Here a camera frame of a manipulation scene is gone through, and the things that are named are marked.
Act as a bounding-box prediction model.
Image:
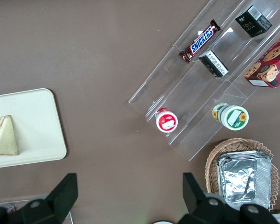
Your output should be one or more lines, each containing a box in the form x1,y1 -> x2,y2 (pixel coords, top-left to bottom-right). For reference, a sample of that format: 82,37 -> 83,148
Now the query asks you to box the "red lid yogurt cup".
155,107 -> 179,133

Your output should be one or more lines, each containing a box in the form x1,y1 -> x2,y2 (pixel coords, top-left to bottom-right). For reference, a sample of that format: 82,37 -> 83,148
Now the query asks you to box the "Snickers chocolate bar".
178,19 -> 221,64

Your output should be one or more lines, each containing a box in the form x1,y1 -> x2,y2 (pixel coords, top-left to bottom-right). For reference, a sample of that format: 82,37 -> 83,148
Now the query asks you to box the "cream rectangular serving tray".
0,88 -> 68,170

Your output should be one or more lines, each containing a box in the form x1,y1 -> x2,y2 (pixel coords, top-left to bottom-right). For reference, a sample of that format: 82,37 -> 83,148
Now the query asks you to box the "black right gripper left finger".
9,172 -> 79,224

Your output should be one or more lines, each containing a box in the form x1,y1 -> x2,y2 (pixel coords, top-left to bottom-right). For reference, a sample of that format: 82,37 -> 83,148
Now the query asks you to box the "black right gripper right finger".
177,172 -> 280,224

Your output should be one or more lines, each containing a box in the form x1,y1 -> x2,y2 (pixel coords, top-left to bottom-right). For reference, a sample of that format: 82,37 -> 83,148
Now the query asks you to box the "light tan wicker basket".
205,137 -> 280,212

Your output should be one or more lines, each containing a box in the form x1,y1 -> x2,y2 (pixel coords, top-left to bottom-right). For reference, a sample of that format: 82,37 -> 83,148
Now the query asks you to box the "triangular sandwich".
0,115 -> 19,156

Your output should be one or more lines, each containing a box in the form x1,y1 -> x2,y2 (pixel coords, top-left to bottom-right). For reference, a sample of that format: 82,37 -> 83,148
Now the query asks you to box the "clear acrylic step shelf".
128,0 -> 280,162

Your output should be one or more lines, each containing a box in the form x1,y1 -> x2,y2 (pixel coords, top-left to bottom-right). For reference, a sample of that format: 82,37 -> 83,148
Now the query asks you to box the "green lid yogurt cup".
211,102 -> 249,131

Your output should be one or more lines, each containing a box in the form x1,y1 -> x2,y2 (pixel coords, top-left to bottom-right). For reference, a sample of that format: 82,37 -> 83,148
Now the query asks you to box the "red tartan cookie box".
244,29 -> 280,88

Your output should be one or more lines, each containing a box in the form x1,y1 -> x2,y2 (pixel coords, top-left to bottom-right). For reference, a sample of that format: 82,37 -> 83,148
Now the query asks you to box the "small black carton box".
234,5 -> 273,38
198,50 -> 229,77

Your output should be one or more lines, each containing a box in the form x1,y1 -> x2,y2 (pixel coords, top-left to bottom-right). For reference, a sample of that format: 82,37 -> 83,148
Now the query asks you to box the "stack of foil trays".
216,150 -> 273,210

